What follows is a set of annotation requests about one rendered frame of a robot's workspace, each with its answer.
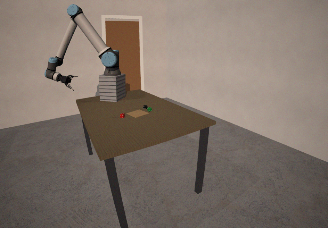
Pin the tan cork mat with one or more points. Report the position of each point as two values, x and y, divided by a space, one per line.
137 113

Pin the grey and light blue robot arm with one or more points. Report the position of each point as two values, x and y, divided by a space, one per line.
106 54

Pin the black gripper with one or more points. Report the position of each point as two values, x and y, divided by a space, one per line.
66 79

